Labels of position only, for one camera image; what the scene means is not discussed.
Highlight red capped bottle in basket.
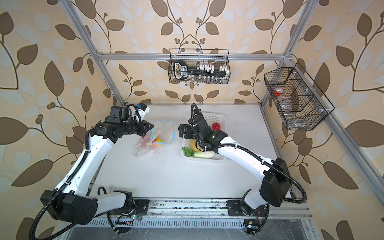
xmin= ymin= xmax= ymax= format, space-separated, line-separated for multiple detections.
xmin=274 ymin=88 xmax=284 ymax=98

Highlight white plastic perforated basket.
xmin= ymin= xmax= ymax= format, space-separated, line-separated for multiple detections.
xmin=181 ymin=112 xmax=227 ymax=163

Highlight yellow potato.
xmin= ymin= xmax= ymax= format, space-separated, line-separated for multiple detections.
xmin=190 ymin=140 xmax=201 ymax=152

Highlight black wire basket wall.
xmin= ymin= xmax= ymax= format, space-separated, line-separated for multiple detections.
xmin=168 ymin=48 xmax=231 ymax=85
xmin=264 ymin=63 xmax=335 ymax=131

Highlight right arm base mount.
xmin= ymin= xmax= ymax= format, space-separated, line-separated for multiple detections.
xmin=226 ymin=199 xmax=270 ymax=236

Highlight red apple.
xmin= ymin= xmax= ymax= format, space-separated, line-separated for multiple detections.
xmin=140 ymin=136 xmax=153 ymax=149
xmin=212 ymin=123 xmax=221 ymax=131

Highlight black wire basket right wall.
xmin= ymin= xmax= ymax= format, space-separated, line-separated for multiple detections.
xmin=264 ymin=63 xmax=335 ymax=131

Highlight aluminium frame rail front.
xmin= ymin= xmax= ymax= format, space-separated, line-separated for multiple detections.
xmin=133 ymin=198 xmax=313 ymax=220

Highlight black white tool in basket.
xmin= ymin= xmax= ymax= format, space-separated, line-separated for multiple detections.
xmin=170 ymin=60 xmax=231 ymax=82

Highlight black wire basket back wall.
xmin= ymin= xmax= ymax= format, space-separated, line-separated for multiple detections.
xmin=168 ymin=48 xmax=231 ymax=85

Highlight white radish green leaves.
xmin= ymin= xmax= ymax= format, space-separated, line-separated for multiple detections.
xmin=182 ymin=147 xmax=217 ymax=159

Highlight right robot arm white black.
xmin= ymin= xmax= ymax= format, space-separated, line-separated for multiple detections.
xmin=178 ymin=104 xmax=307 ymax=212

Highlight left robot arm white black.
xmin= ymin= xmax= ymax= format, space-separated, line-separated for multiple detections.
xmin=29 ymin=103 xmax=154 ymax=240

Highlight clear zip top bag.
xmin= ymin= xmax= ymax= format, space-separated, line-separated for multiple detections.
xmin=132 ymin=121 xmax=176 ymax=158

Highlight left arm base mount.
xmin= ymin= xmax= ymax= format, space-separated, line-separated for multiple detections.
xmin=106 ymin=199 xmax=150 ymax=235

